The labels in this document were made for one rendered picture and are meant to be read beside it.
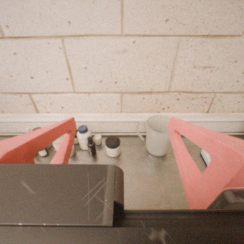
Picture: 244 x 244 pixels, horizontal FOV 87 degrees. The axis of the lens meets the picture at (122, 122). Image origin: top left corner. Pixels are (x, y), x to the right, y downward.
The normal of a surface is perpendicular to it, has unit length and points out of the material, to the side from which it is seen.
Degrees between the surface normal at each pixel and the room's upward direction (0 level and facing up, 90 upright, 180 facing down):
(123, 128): 90
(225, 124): 90
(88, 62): 90
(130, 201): 0
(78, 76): 90
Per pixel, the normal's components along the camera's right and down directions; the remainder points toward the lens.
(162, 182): 0.00, -0.81
